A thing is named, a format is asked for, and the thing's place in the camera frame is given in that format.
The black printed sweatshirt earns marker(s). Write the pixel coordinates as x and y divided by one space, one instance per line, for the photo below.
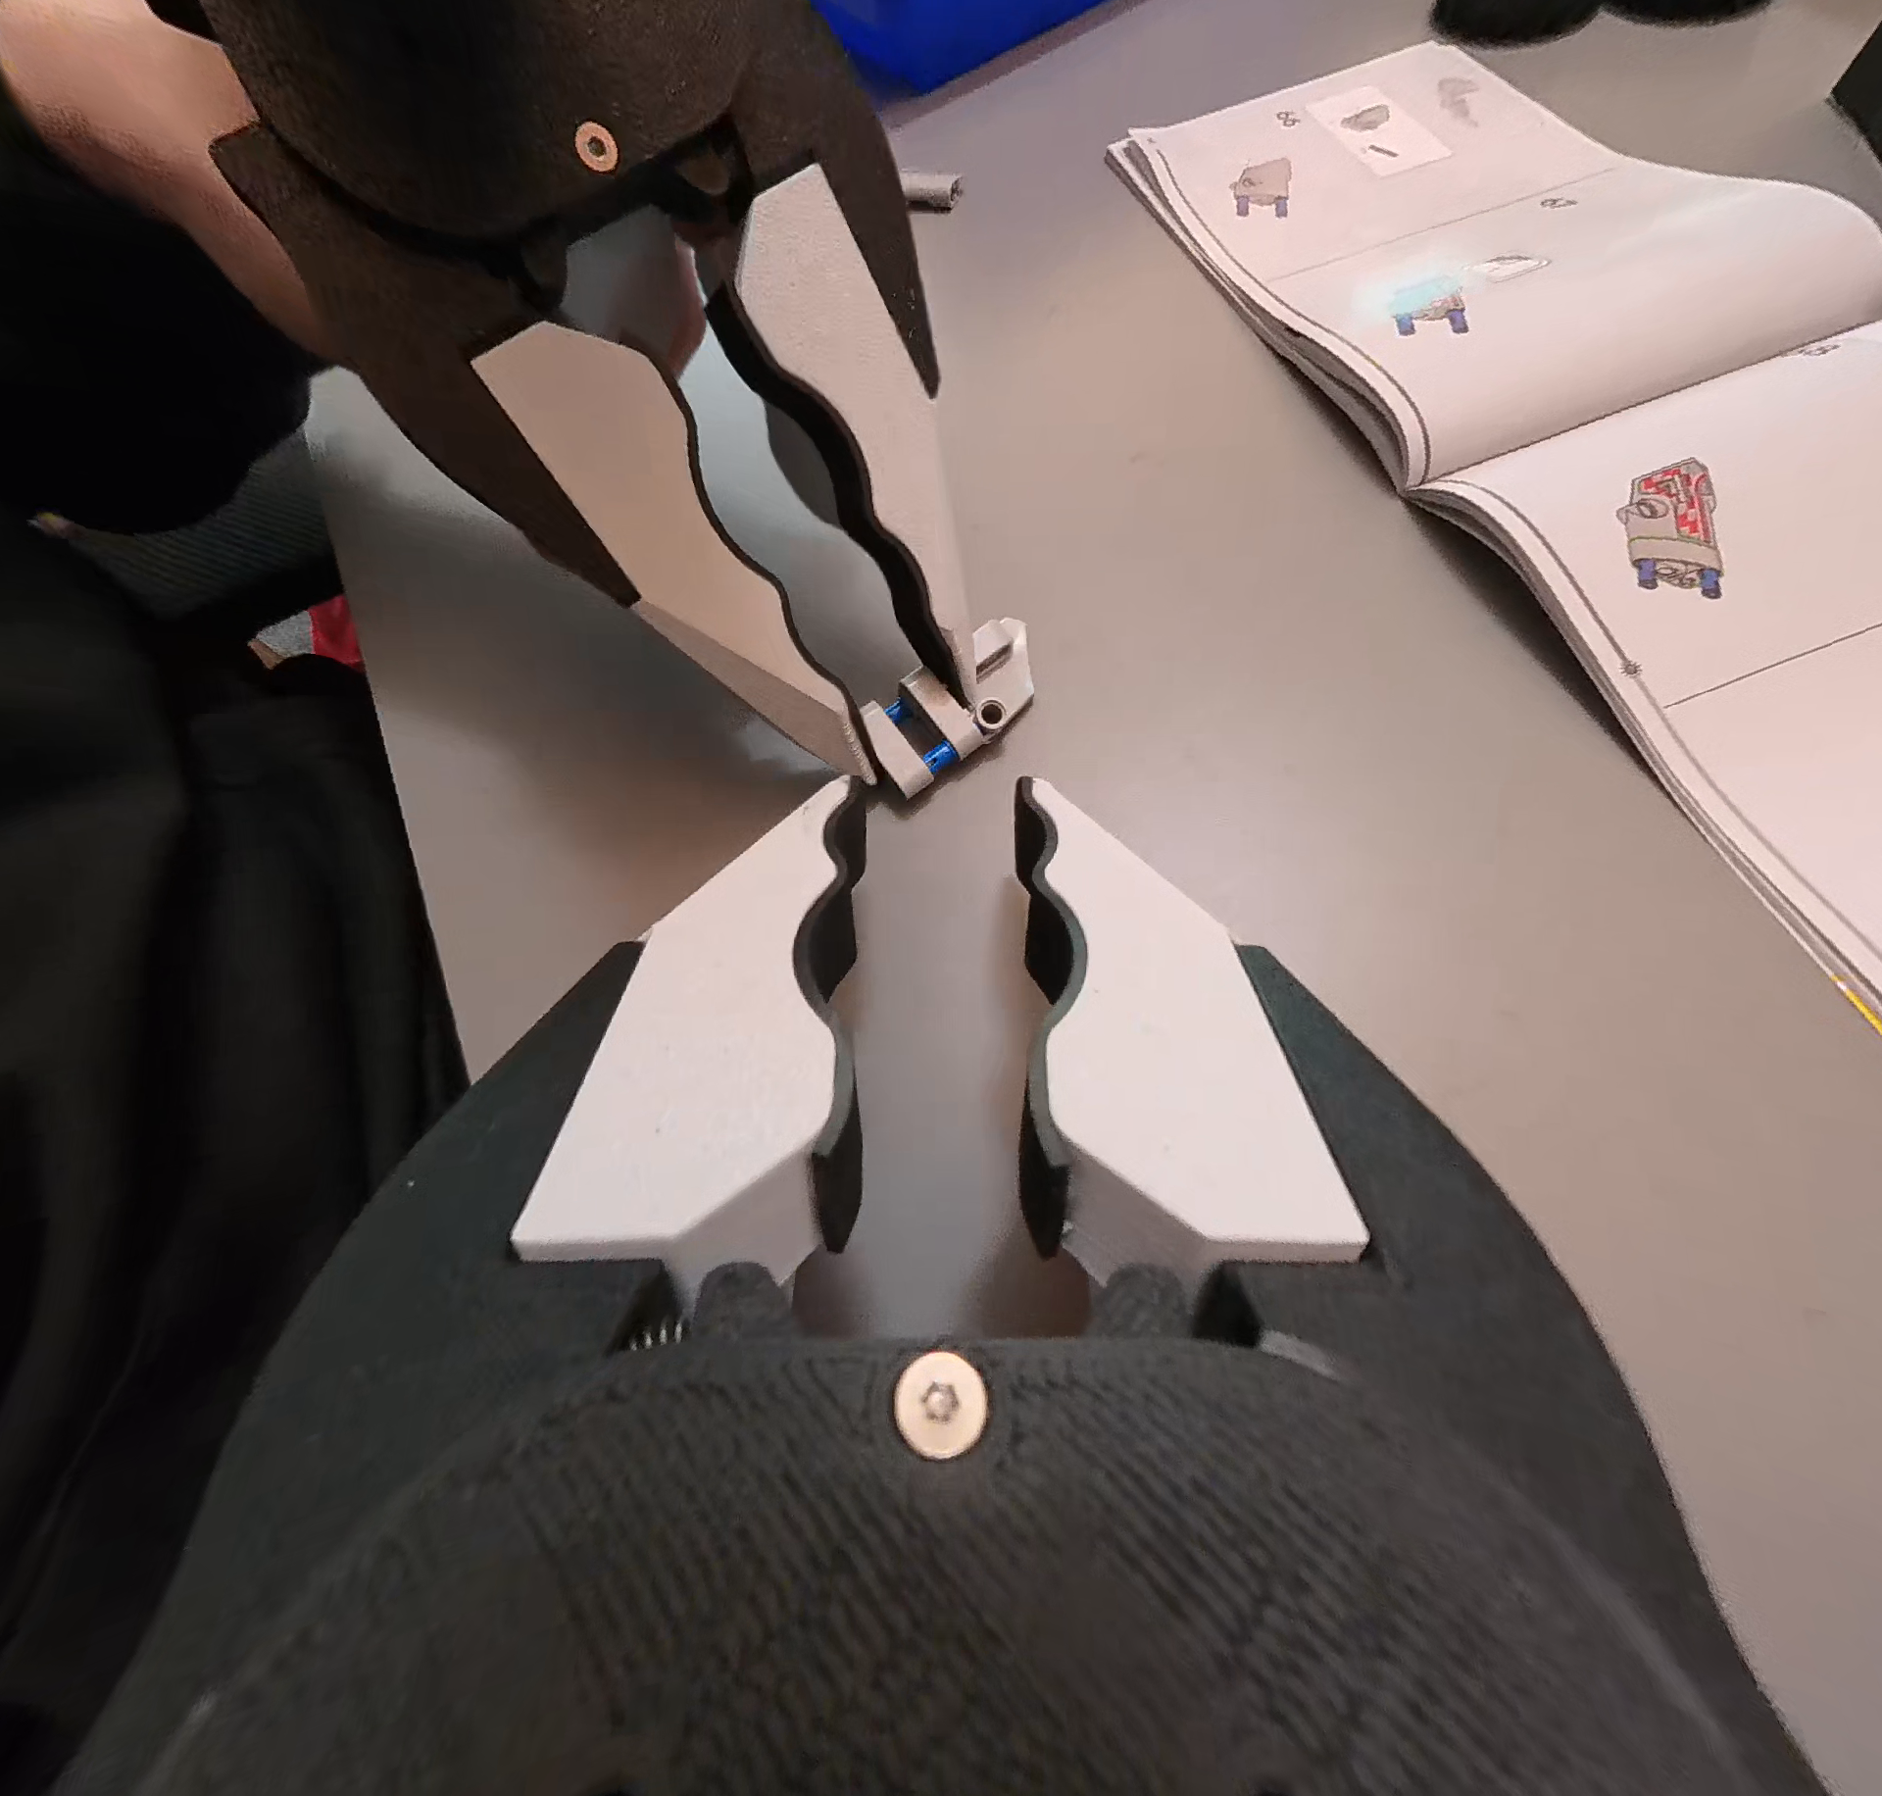
177 1090

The person's left forearm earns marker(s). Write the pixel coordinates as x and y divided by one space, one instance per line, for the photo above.
118 355

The grey brick assembly blue pins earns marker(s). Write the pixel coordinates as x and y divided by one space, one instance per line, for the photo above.
1000 678

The person's left hand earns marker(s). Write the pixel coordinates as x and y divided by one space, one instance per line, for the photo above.
102 61

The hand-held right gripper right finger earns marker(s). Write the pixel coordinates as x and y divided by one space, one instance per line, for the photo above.
1190 1090

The small dark grey connector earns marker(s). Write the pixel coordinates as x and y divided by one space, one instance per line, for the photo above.
933 190

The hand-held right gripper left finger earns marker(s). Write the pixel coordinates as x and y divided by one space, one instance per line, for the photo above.
690 1090

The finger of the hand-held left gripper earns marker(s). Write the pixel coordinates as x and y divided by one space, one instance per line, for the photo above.
867 384
618 457

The grey desk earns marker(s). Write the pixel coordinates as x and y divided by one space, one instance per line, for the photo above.
1249 796

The open building instruction booklet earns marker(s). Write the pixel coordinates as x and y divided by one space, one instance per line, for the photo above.
1618 355

